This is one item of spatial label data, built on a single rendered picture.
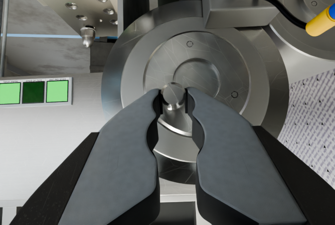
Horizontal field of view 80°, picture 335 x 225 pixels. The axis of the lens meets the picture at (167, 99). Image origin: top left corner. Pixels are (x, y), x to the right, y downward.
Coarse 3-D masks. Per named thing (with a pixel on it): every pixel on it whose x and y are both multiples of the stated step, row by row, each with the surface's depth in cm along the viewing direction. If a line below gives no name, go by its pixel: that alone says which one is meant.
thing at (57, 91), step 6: (48, 84) 50; (54, 84) 50; (60, 84) 50; (66, 84) 50; (48, 90) 50; (54, 90) 50; (60, 90) 50; (66, 90) 50; (48, 96) 50; (54, 96) 49; (60, 96) 49; (66, 96) 49
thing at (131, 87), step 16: (192, 16) 16; (160, 32) 16; (176, 32) 16; (224, 32) 16; (240, 32) 16; (144, 48) 16; (240, 48) 16; (128, 64) 16; (144, 64) 16; (256, 64) 16; (128, 80) 16; (256, 80) 15; (128, 96) 16; (256, 96) 15; (256, 112) 15; (160, 128) 15; (160, 144) 15; (176, 144) 15; (192, 144) 15; (192, 160) 15
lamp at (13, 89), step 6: (0, 84) 50; (6, 84) 50; (12, 84) 50; (18, 84) 50; (0, 90) 50; (6, 90) 50; (12, 90) 50; (18, 90) 50; (0, 96) 50; (6, 96) 50; (12, 96) 50; (18, 96) 50; (0, 102) 50; (6, 102) 50; (12, 102) 50; (18, 102) 50
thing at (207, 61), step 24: (168, 48) 14; (192, 48) 14; (216, 48) 14; (144, 72) 14; (168, 72) 14; (192, 72) 14; (216, 72) 14; (240, 72) 14; (216, 96) 14; (240, 96) 14; (168, 120) 14
